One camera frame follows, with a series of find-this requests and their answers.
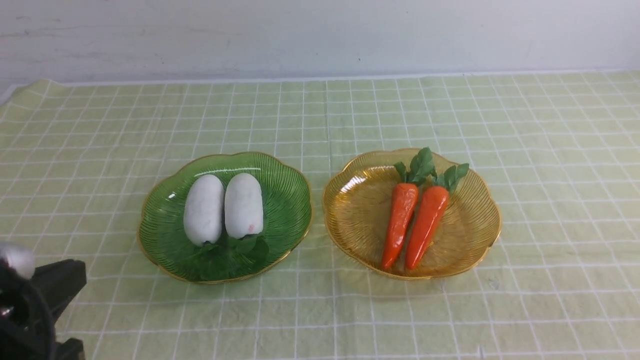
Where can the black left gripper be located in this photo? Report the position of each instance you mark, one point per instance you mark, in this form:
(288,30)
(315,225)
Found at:
(30,307)

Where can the white toy radish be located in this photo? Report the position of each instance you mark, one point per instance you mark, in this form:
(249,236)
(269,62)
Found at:
(244,215)
(203,212)

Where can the orange toy carrot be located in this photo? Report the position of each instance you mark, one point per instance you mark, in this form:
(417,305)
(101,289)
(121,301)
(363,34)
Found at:
(404,199)
(435,200)

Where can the green glass plate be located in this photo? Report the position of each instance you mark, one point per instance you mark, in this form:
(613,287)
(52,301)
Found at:
(287,212)

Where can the amber glass plate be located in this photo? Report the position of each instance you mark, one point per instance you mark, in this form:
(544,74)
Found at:
(357,204)

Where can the green checkered tablecloth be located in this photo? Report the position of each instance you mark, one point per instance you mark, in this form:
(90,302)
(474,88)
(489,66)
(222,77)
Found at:
(560,153)

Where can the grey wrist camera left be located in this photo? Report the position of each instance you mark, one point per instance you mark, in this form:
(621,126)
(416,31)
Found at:
(18,257)

